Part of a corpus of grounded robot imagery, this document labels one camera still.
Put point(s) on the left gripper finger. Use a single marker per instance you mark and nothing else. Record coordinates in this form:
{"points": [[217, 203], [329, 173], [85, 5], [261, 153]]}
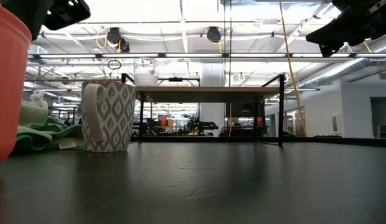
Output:
{"points": [[68, 14]]}

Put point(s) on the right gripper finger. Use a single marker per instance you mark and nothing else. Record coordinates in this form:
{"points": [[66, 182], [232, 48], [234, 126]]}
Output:
{"points": [[327, 50], [345, 31]]}

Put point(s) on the orange plastic mug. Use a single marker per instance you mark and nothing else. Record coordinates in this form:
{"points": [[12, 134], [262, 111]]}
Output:
{"points": [[9, 93]]}

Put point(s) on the clear plastic cup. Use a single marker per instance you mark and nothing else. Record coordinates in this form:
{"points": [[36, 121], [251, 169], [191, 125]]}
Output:
{"points": [[145, 79]]}

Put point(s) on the grey white patterned mug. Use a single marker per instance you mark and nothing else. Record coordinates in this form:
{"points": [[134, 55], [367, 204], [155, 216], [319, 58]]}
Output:
{"points": [[118, 118]]}

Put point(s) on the green microfibre cloth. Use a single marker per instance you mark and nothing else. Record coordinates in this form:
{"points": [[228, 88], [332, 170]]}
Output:
{"points": [[40, 133]]}

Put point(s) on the overhead light bar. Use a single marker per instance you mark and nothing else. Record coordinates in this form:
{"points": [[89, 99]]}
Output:
{"points": [[193, 55]]}

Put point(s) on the background black robot arms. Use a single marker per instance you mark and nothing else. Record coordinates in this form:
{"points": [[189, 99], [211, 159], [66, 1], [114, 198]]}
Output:
{"points": [[205, 126]]}

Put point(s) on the silver ventilation duct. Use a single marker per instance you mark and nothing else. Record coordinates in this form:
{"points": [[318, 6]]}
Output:
{"points": [[336, 71]]}

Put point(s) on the white plastic bracket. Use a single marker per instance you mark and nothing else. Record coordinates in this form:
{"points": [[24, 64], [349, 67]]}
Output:
{"points": [[37, 97]]}

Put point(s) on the wooden shelf black frame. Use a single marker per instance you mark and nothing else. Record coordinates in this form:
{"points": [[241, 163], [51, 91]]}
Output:
{"points": [[205, 93]]}

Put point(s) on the black aluminium table frame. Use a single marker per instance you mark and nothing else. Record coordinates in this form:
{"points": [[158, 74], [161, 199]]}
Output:
{"points": [[211, 139]]}

